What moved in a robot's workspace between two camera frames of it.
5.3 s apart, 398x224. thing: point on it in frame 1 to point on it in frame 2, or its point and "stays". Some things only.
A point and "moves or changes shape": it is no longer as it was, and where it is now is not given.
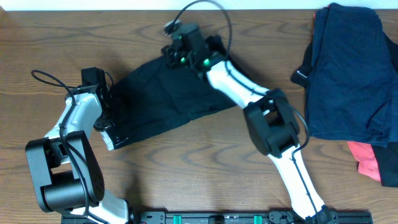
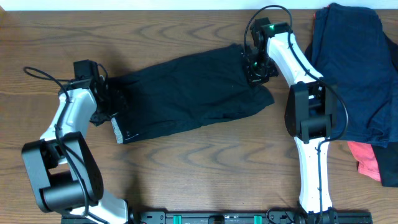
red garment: [368, 164] stays
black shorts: [157, 98] moves or changes shape
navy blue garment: [352, 94] stays
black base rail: [227, 217] stays
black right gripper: [170, 51] to [254, 80]
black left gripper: [101, 127] to [117, 102]
